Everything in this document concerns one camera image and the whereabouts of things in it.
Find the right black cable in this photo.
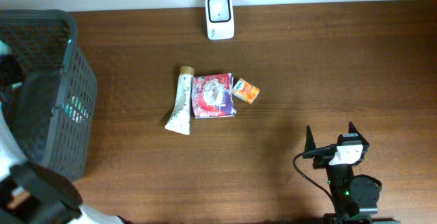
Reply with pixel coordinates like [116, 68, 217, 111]
[292, 145, 337, 211]

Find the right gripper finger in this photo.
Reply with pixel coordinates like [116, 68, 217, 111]
[348, 122, 365, 141]
[304, 125, 317, 152]

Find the red purple tissue pack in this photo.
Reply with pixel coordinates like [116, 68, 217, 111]
[191, 73, 236, 119]

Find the white barcode scanner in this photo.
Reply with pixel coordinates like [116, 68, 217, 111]
[205, 0, 235, 40]

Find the white bamboo print tube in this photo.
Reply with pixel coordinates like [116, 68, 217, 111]
[165, 66, 195, 135]

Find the grey plastic mesh basket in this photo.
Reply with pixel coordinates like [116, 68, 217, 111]
[1, 10, 98, 182]

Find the teal small tissue pack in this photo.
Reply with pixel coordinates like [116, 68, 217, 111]
[63, 96, 90, 124]

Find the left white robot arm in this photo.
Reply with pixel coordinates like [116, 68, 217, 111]
[1, 116, 130, 224]

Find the orange small tissue pack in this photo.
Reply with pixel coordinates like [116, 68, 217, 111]
[232, 78, 260, 104]

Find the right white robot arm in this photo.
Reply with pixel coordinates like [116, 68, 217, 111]
[301, 122, 399, 223]

